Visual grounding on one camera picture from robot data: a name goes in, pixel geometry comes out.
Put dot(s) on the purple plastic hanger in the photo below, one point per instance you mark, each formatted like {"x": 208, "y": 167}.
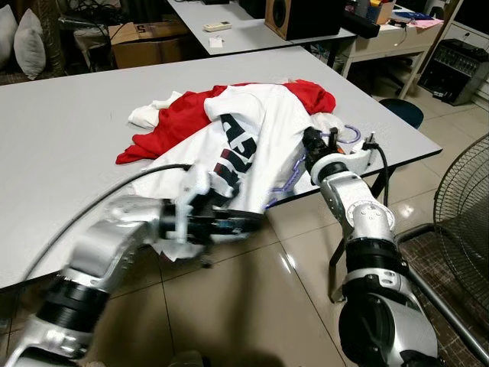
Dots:
{"x": 353, "y": 128}

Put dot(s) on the white t-shirt black print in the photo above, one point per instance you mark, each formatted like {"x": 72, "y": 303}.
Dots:
{"x": 260, "y": 115}

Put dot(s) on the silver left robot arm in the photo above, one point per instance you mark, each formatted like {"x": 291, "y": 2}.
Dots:
{"x": 114, "y": 237}

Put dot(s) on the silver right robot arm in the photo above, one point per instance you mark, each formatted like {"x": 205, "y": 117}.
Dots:
{"x": 367, "y": 222}

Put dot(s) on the white crumpled garment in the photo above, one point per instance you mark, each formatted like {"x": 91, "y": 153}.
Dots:
{"x": 328, "y": 124}

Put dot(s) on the blue topped round bin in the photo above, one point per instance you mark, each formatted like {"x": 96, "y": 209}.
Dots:
{"x": 403, "y": 112}

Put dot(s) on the red cotton shirt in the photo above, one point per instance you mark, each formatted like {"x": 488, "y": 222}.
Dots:
{"x": 183, "y": 118}

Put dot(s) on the white desk with drawer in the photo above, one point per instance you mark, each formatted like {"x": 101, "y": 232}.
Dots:
{"x": 386, "y": 50}

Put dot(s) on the white office table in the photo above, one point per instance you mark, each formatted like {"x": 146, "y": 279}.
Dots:
{"x": 252, "y": 37}

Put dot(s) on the wooden black speaker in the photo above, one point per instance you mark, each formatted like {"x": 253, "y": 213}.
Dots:
{"x": 302, "y": 19}

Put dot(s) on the black bar-shaped device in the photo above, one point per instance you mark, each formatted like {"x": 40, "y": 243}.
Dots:
{"x": 361, "y": 24}

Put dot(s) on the grey robot leg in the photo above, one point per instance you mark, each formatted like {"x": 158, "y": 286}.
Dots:
{"x": 186, "y": 359}

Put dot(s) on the small white paper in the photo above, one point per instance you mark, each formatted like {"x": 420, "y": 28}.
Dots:
{"x": 216, "y": 42}

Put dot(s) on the white remote control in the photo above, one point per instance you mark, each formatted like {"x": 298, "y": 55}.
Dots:
{"x": 217, "y": 26}

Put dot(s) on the black electronic equipment box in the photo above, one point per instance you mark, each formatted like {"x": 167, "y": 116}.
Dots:
{"x": 454, "y": 73}

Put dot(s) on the white folding table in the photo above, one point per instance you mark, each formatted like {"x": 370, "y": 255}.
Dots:
{"x": 76, "y": 138}

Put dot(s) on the pink paper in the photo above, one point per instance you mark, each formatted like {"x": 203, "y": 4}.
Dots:
{"x": 426, "y": 23}

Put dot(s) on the black standing fan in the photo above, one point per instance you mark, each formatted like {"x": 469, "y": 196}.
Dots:
{"x": 466, "y": 229}

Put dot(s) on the brown cardboard box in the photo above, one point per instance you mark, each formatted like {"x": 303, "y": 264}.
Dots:
{"x": 145, "y": 50}

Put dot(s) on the grey white pillow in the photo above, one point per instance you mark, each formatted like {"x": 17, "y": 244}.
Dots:
{"x": 6, "y": 34}
{"x": 30, "y": 46}

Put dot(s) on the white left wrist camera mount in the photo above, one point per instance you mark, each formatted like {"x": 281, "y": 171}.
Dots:
{"x": 195, "y": 191}

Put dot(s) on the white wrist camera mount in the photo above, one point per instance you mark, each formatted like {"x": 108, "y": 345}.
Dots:
{"x": 355, "y": 160}
{"x": 195, "y": 191}

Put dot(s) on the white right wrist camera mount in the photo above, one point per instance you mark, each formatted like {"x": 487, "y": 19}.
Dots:
{"x": 355, "y": 160}

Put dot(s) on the brown checked metal-frame chair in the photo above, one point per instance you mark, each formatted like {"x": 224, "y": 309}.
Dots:
{"x": 458, "y": 306}

